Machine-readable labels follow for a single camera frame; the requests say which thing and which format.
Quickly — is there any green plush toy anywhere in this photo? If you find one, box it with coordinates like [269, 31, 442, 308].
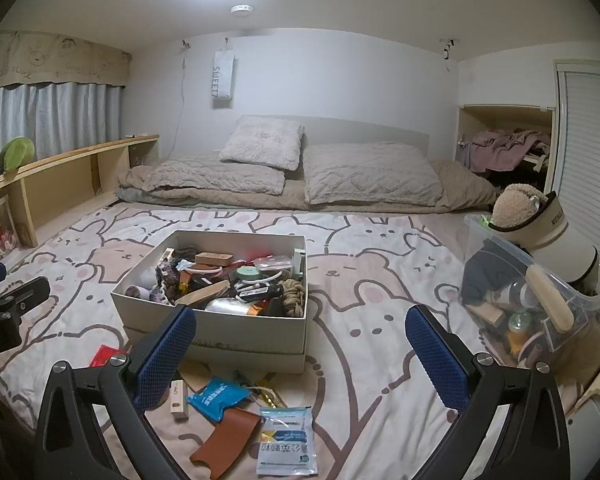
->
[0, 137, 36, 171]

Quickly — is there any pink clothes pile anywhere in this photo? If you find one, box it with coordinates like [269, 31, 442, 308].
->
[467, 130, 551, 173]

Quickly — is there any beige quilted pillow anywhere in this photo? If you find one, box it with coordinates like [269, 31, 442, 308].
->
[304, 142, 445, 206]
[145, 156, 286, 196]

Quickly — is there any long pale match box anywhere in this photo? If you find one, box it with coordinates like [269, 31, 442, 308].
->
[171, 380, 188, 422]

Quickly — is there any clear plastic case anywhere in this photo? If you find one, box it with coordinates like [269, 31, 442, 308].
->
[254, 256, 293, 271]

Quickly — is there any grey curtain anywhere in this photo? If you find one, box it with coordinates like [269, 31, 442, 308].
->
[0, 82, 123, 161]

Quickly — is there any black bottle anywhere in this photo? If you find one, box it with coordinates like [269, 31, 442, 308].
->
[235, 285, 283, 302]

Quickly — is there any hanging white bag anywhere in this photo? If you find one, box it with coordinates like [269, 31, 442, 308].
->
[212, 50, 236, 108]

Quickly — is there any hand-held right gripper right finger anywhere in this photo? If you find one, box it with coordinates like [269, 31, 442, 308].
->
[405, 305, 571, 480]

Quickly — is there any white shoe box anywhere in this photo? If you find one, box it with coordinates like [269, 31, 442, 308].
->
[111, 230, 308, 348]

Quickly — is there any blue foil packet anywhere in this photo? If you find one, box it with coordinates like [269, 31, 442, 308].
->
[187, 376, 248, 418]

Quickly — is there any white shutter door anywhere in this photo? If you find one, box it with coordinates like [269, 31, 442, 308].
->
[552, 60, 600, 261]

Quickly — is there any printed blanket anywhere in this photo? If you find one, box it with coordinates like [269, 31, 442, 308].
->
[0, 205, 600, 480]

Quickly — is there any wooden leaf-shaped dish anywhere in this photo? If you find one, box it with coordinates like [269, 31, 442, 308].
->
[175, 280, 231, 307]

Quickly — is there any wooden shelf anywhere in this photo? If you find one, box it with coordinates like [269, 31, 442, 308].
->
[0, 134, 160, 261]

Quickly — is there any white hanging cord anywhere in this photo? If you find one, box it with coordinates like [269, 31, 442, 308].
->
[175, 39, 192, 161]

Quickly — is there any wooden brush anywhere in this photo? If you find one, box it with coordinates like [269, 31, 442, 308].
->
[525, 265, 573, 333]

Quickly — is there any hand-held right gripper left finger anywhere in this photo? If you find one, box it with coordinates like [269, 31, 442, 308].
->
[34, 305, 198, 480]

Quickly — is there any rope coil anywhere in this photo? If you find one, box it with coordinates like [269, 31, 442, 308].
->
[280, 280, 307, 317]

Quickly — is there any clear plastic bin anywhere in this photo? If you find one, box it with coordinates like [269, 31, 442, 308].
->
[460, 214, 600, 366]

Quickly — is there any gold foil bar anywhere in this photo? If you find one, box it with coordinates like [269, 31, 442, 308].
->
[250, 385, 287, 409]

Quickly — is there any white shoe box lid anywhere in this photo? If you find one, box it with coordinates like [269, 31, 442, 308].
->
[125, 325, 307, 375]

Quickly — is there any colourful knit cloth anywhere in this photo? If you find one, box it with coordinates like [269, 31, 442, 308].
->
[154, 257, 178, 303]

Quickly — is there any tan wooden board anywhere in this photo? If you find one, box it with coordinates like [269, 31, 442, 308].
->
[180, 359, 222, 392]

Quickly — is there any beige printed valance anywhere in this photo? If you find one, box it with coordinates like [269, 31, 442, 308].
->
[0, 30, 132, 93]

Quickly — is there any white sachet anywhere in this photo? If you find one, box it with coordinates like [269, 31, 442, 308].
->
[256, 406, 318, 477]

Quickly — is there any fluffy pillow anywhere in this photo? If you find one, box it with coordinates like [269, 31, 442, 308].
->
[218, 116, 303, 171]

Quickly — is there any brown leather piece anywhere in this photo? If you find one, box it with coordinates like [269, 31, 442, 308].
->
[190, 407, 262, 468]

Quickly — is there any dark cloth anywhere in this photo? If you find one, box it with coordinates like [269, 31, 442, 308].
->
[462, 250, 526, 306]

